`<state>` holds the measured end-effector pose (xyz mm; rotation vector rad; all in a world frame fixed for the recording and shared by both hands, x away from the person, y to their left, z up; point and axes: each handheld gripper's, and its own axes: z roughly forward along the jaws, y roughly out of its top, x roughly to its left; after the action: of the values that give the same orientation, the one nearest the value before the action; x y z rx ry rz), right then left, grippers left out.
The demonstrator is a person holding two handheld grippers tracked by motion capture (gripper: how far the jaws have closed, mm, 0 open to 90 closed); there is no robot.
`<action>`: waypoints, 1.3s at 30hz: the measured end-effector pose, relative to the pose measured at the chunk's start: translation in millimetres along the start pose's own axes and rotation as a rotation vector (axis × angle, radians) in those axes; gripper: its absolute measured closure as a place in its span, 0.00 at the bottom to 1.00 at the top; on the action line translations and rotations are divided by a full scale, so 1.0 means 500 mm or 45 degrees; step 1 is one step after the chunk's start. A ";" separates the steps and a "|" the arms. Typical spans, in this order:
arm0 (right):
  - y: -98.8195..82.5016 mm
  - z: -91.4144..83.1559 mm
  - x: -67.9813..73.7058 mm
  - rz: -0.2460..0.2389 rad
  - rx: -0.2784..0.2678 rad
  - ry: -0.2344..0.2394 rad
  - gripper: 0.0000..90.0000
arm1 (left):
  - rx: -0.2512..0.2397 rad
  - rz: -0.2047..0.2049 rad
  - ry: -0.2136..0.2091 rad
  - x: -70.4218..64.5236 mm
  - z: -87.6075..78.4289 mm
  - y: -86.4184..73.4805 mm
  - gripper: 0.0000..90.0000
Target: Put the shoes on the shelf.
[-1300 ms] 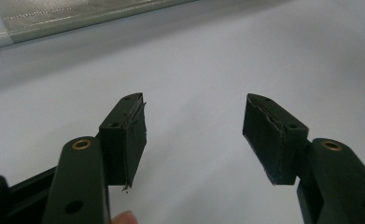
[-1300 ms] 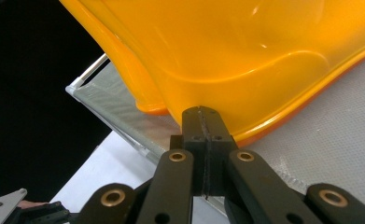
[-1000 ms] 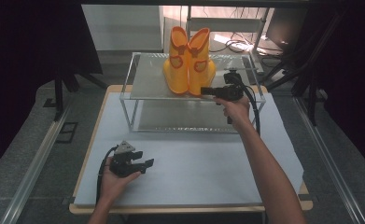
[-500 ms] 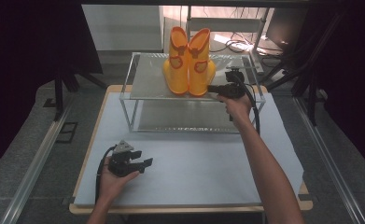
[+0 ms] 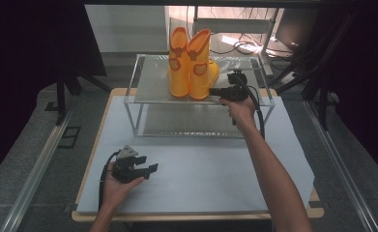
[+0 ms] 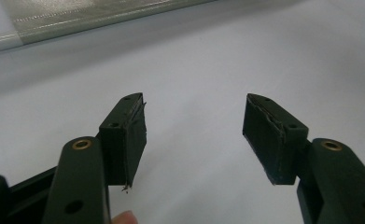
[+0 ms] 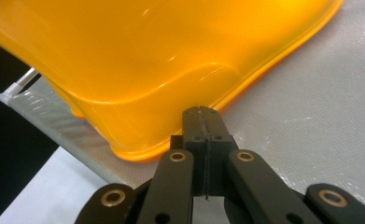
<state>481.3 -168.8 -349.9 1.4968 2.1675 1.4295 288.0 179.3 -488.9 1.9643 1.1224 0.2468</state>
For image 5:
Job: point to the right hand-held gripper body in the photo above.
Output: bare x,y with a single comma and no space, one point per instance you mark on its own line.
235,92

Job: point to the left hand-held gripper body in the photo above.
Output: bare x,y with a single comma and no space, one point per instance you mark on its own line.
123,169

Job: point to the orange rubber boot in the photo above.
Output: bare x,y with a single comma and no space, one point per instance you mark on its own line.
178,67
200,69

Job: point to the metal two-tier shoe rack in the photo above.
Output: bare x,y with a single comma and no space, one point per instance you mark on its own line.
154,83

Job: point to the person's right hand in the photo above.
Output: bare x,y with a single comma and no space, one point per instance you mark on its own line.
239,111

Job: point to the person's left hand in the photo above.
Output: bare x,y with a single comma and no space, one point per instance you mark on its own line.
115,191

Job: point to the wooden table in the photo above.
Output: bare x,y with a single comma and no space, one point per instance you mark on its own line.
90,161

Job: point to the white table mat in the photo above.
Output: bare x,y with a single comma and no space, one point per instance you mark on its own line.
189,174

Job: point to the grey metal stand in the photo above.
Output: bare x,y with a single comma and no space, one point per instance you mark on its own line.
238,25

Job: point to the black stand legs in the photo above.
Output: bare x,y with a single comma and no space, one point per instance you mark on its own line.
322,96

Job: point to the black tripod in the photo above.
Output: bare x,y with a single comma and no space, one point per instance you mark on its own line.
61,96

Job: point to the white cabinet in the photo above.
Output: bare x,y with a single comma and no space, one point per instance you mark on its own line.
127,29

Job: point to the dark curtain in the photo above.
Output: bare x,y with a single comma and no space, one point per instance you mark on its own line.
22,64
370,80

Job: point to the black floor bracket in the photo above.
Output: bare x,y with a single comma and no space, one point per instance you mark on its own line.
69,137

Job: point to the aluminium rail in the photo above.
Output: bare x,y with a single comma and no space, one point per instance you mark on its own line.
344,167
35,174

